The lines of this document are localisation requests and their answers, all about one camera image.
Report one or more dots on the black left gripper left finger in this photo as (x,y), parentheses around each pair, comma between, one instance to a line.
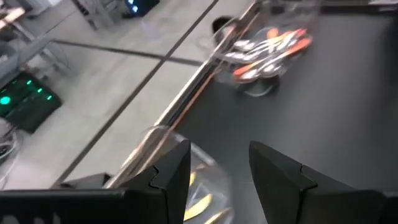
(168,186)

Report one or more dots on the gold chopstick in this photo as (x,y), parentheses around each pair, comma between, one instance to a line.
(199,208)

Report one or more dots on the wooden table frame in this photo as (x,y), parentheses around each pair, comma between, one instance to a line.
(186,93)

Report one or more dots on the grey metal furniture frame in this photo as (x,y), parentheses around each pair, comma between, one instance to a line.
(31,53)

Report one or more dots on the black device green lights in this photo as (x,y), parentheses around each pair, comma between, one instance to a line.
(28,102)

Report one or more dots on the black device blue lights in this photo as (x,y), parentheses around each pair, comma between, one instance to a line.
(140,6)

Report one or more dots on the clear plastic bin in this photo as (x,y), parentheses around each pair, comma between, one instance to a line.
(298,15)
(219,186)

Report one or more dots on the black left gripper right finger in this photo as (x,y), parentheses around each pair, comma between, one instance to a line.
(280,186)

